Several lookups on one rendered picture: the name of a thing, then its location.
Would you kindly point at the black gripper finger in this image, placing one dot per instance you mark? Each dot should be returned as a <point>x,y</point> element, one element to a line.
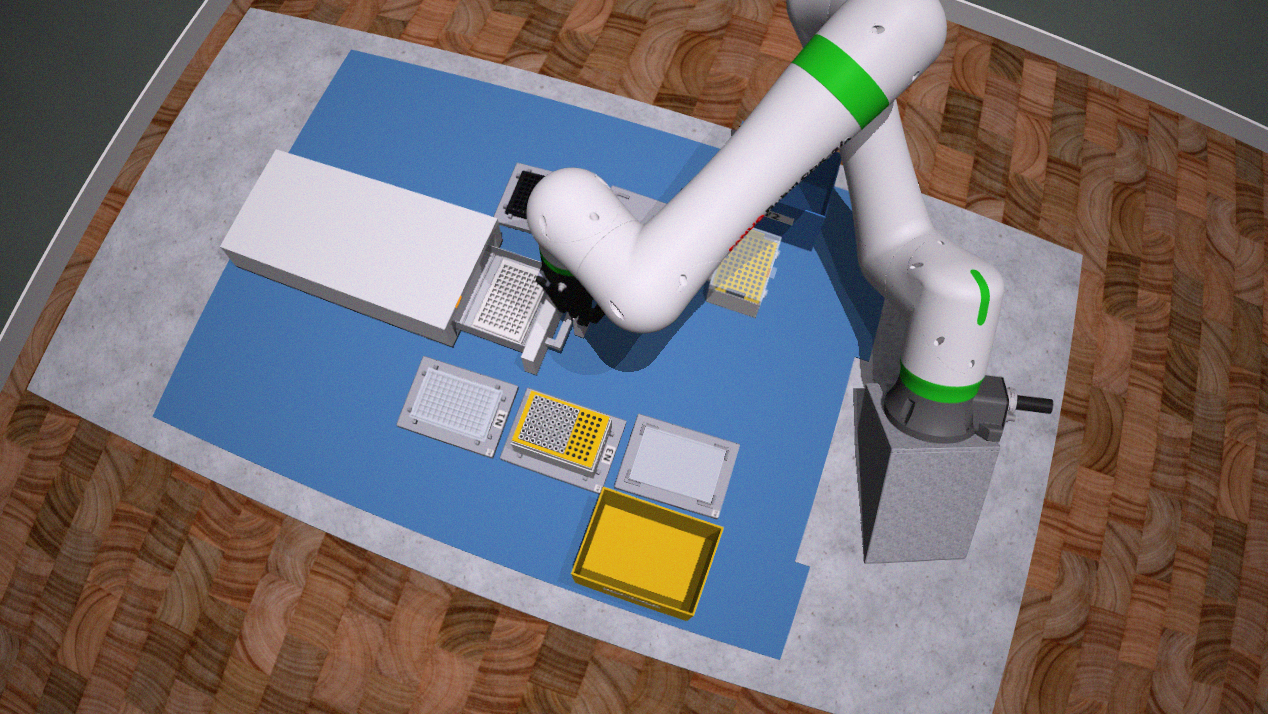
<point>559,300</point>
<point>586,313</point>

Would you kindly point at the yellow open bin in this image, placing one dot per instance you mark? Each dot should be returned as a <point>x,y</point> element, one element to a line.
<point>645,550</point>

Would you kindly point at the dark blue open bin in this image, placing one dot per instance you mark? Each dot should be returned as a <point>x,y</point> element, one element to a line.
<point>800,226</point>

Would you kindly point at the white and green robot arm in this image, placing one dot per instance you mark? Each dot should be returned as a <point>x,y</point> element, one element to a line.
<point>866,55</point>

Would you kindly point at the blue bench mat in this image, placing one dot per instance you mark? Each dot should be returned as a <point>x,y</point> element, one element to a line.
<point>313,391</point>

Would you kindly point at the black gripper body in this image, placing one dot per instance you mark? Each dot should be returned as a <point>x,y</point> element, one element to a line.
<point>575,295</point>

